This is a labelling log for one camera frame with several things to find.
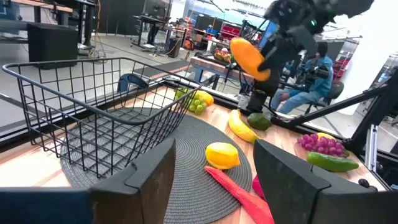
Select colourful fruit pile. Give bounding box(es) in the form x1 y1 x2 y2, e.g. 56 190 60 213
213 48 234 63

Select wooden top workbench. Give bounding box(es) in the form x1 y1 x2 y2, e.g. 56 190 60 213
189 55 252 85

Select black cabinet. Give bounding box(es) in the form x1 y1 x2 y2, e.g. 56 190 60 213
27 22 78 69

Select small yellow banana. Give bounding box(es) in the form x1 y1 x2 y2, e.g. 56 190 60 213
228 109 261 144

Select black office chair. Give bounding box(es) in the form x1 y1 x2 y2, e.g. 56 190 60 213
304 80 345 115

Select green grapes bunch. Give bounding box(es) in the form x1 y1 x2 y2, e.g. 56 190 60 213
174 87 209 116

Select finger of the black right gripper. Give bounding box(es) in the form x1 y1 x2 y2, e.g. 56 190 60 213
256 39 282 73

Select bright red chili pepper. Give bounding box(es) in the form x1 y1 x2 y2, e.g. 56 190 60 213
204 166 276 224

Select green cucumber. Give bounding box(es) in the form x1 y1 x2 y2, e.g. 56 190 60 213
306 151 360 173

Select black clamp handle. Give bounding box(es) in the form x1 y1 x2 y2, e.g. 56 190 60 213
116 73 150 93

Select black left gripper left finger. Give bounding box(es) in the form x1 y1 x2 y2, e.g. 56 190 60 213
89 138 177 224

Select black standing desk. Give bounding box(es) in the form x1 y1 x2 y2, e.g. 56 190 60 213
132 0 172 52

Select round grey woven placemat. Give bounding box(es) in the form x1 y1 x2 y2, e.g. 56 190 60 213
60 107 252 224

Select person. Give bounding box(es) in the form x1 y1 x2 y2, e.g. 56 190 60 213
270 42 335 115

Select black knob screw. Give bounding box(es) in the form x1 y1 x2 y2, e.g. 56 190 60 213
357 178 379 191

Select black wire basket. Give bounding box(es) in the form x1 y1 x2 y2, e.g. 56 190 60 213
2 57 203 180

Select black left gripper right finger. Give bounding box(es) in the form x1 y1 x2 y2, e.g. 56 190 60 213
252 139 331 224

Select orange yellow mango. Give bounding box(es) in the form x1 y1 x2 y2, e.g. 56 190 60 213
229 37 272 82

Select pink purple grapes bunch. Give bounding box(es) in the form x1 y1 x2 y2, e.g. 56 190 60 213
297 133 349 158

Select silver aluminium bracket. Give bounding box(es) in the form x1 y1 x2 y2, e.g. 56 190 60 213
365 124 379 172

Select red storage bins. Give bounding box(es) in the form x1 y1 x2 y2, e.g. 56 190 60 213
220 24 243 40

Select dark green avocado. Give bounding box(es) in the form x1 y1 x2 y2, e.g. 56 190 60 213
247 112 273 131

